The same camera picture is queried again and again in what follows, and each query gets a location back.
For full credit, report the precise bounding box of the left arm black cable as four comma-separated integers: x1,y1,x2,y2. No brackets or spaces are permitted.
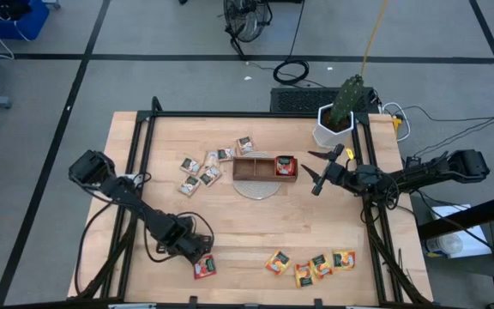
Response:
69,171,216,297

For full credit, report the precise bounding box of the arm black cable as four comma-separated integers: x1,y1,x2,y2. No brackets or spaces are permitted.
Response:
345,158,424,228
69,171,216,297

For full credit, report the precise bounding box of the brown wooden tea box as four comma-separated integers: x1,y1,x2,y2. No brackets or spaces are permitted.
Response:
232,156,299,184

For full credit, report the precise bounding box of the green cactus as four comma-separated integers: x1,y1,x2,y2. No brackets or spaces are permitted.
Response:
329,74,365,126

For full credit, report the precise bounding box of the thin black floor cable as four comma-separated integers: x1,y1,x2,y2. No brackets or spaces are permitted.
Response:
401,105,494,149

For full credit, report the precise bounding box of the black hanging cable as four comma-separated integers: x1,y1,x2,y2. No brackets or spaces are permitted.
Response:
271,0,312,86

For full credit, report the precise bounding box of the white box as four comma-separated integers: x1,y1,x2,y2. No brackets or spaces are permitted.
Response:
430,203,493,259

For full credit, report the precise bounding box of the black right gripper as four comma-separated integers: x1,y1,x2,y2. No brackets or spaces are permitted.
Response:
300,144,362,197

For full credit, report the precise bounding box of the blue plastic bin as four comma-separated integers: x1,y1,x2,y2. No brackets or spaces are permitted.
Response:
0,0,51,40

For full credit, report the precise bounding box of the clear plastic cup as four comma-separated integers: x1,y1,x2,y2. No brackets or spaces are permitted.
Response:
421,233,463,258

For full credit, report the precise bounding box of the white hexagonal planter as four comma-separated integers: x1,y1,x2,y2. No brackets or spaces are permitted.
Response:
311,102,355,150

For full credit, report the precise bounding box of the orange peach tea packet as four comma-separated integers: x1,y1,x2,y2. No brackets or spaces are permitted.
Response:
264,249,293,276
310,253,334,280
331,249,357,271
293,262,316,289

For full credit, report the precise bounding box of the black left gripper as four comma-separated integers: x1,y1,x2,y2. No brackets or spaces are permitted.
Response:
156,216,214,264

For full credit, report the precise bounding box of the black metal table frame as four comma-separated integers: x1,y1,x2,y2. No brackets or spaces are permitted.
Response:
75,96,435,306

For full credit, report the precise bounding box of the red strawberry tea packet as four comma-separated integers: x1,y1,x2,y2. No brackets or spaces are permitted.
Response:
192,253,218,281
275,155,297,177

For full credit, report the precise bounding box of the black floor fan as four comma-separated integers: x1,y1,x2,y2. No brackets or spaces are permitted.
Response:
219,0,274,61

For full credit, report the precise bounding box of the yellow hanging cord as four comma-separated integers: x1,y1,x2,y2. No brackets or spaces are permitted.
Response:
359,0,389,79

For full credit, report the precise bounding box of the white woven round coaster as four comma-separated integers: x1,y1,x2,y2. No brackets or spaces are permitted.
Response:
232,151,283,201

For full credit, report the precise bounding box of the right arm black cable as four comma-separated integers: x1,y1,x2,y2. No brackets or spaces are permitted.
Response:
345,158,424,228

